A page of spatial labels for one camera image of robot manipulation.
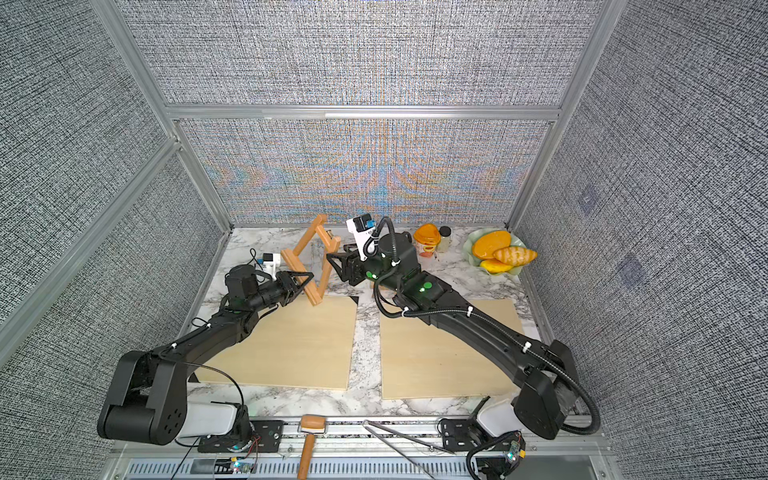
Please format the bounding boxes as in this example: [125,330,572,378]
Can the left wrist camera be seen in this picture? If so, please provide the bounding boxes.
[259,252,282,279]

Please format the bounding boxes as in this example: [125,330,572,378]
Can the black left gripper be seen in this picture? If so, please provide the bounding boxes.
[249,271,314,314]

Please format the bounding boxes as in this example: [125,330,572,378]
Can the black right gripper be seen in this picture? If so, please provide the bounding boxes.
[329,242,410,301]

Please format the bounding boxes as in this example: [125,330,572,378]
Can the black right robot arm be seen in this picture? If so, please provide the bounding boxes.
[326,233,601,440]

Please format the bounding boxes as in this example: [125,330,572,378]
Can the metal tongs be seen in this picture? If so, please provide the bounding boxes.
[361,419,466,480]

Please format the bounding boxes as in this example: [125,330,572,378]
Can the wooden easel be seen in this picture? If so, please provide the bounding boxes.
[280,214,341,306]

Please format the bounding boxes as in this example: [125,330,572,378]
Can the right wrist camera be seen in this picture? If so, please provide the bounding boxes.
[346,213,375,261]

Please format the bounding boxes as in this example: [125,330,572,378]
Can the wooden handled brush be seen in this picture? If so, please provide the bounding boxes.
[297,414,327,480]

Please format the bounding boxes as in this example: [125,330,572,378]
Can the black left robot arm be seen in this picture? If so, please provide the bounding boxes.
[96,264,314,445]

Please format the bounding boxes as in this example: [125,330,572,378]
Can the striped bread toy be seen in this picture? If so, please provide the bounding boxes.
[493,245,538,267]

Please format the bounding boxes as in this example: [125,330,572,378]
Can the orange mango toy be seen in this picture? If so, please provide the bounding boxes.
[472,230,511,260]

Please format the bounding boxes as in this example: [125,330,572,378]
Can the wooden canvas board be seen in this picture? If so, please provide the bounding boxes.
[380,316,519,400]
[196,296,357,391]

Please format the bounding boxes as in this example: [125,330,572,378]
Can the yellow fruit toy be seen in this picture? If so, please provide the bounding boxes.
[480,259,513,275]

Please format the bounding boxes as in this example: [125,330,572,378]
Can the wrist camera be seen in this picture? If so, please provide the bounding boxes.
[259,252,282,279]
[346,213,375,261]

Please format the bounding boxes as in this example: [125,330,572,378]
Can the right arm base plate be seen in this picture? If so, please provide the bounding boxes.
[437,396,526,456]

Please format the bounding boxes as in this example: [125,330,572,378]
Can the small black-capped bottle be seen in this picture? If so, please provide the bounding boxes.
[436,225,452,253]

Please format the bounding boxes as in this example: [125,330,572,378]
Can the green plate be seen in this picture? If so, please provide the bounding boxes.
[464,227,532,277]

